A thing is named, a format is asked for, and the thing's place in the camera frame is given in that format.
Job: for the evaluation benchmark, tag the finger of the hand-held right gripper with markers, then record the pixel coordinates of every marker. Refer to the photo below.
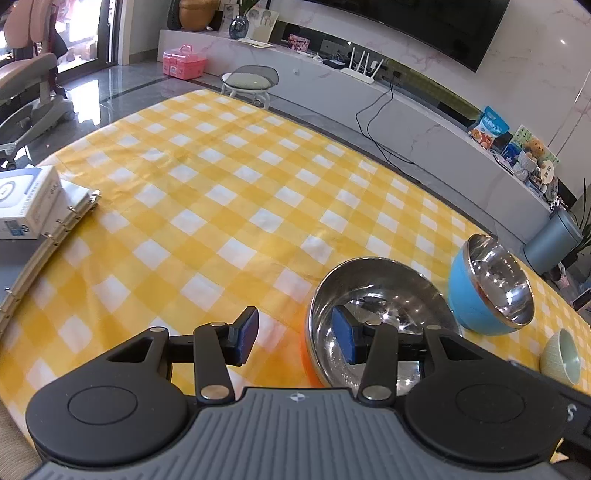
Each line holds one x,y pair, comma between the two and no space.
538,377

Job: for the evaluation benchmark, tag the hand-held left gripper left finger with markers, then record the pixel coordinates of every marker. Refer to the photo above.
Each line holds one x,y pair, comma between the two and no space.
247,332

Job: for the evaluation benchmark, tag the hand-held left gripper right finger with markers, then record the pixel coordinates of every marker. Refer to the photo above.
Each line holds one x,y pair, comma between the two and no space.
346,341

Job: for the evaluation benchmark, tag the green ceramic bowl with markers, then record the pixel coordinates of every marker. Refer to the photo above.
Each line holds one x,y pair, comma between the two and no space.
561,357

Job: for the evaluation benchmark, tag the orange steel-lined bowl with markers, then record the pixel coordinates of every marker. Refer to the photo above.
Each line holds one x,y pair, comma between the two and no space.
392,286

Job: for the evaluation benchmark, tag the blue steel-lined bowl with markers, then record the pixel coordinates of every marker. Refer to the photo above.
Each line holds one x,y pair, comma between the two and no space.
466,295

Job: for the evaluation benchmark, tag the smartphone with face photo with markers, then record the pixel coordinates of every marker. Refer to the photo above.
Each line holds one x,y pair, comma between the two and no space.
582,301

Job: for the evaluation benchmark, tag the small patterned gift bag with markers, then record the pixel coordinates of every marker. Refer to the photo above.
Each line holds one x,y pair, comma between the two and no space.
561,277

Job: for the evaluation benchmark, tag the blue-grey trash can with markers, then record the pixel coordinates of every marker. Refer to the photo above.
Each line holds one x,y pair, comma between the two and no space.
551,240

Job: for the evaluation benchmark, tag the yellow checked tablecloth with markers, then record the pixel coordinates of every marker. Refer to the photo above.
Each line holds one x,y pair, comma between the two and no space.
207,184

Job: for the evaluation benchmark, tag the paper hand fan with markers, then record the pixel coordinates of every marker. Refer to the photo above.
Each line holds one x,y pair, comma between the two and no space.
548,171

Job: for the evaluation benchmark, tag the white marble television cabinet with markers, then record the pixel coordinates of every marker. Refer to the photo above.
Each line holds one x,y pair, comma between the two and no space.
415,134

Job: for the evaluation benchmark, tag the brown teddy bear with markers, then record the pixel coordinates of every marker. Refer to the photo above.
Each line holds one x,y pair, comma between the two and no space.
534,147

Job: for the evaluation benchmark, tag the green poster card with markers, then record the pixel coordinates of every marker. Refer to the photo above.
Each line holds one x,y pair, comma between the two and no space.
519,136

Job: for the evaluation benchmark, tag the round stool with grey back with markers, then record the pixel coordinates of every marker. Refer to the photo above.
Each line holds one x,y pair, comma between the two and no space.
249,83

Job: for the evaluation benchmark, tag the white cardboard box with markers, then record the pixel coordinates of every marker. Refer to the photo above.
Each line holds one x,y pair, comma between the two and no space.
30,203

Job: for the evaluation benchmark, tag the blue snack bag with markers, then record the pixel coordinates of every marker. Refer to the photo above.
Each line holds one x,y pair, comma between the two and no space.
489,129

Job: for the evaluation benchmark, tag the white router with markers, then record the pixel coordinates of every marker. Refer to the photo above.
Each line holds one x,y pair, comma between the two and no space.
360,74

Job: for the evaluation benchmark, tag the pink plastic storage box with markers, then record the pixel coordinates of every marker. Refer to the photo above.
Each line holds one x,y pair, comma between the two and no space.
184,62

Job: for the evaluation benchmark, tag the black set-top box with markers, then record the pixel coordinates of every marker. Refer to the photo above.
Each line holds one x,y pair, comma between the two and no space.
333,61

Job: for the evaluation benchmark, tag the pink photo card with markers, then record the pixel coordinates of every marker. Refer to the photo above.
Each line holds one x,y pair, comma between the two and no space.
298,43

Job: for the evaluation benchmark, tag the blue vase with green plant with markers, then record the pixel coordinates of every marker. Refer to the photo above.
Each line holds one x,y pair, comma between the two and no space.
238,27

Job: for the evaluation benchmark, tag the gold round vase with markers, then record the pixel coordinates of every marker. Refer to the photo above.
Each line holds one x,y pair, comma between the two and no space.
198,14

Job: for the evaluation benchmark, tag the black curved television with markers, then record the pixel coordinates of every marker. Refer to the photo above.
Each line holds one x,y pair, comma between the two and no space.
415,23

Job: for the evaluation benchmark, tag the white photo frame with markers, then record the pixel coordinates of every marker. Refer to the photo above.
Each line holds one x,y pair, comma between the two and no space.
263,25

